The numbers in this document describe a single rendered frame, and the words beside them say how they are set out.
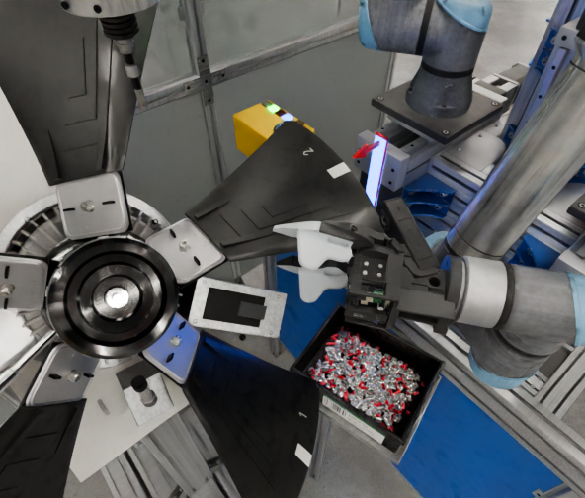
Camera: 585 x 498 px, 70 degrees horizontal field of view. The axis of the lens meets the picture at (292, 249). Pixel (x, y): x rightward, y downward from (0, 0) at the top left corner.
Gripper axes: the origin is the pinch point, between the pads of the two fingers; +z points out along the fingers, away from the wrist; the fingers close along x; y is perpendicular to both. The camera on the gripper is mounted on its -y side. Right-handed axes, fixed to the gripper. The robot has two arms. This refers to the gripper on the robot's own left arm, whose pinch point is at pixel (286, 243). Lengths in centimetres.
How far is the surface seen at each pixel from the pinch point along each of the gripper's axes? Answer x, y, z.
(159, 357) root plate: 2.6, 16.1, 10.6
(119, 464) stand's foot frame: 107, 22, 55
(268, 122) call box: 14.7, -40.6, 14.4
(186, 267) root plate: -1.5, 6.6, 10.1
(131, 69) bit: -23.2, 2.1, 11.0
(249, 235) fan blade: -1.3, 0.6, 4.3
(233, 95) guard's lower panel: 35, -77, 37
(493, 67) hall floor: 153, -311, -88
